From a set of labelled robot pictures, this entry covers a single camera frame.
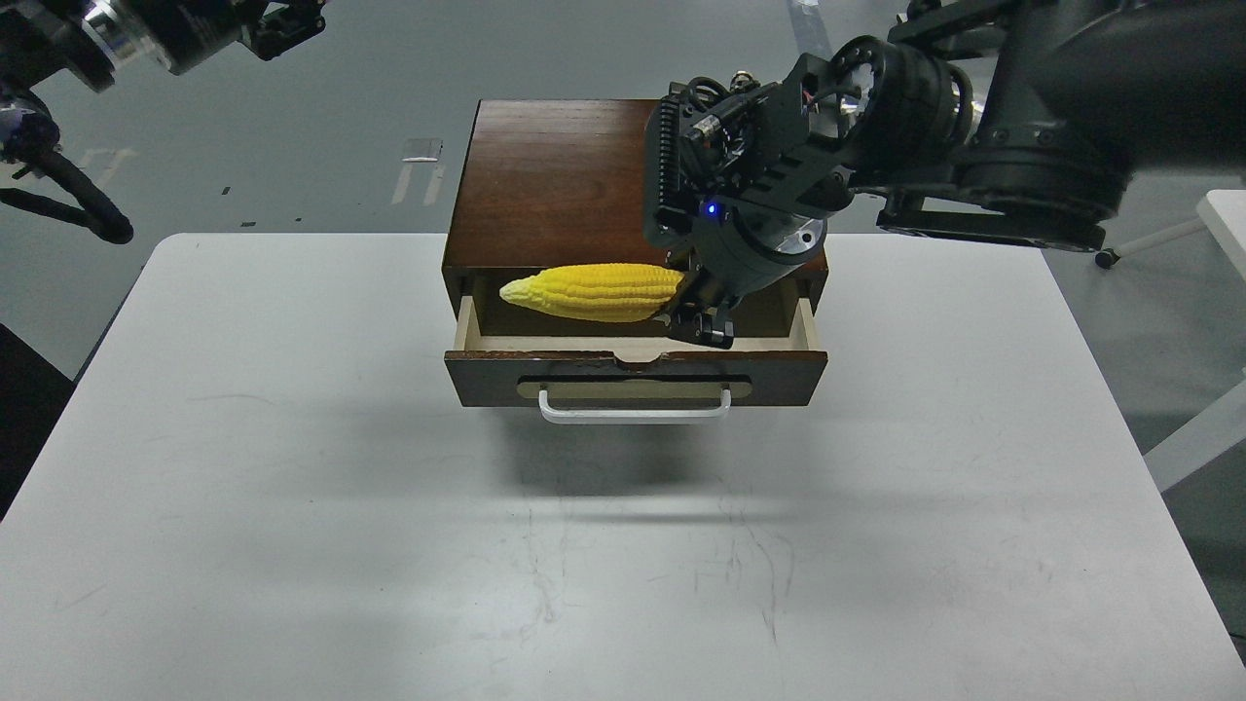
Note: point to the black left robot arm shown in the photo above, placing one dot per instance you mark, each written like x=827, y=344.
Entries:
x=40, y=39

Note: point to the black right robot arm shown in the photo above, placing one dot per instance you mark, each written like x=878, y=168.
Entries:
x=1007, y=122

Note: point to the yellow corn cob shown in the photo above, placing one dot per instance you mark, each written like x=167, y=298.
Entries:
x=610, y=292

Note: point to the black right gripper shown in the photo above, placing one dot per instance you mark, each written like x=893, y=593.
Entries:
x=735, y=181

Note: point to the dark wooden drawer cabinet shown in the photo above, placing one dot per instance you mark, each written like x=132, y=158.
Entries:
x=548, y=183

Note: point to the drawer with white handle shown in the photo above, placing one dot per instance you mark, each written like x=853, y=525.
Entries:
x=507, y=356

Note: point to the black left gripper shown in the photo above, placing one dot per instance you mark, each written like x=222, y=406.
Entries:
x=180, y=35

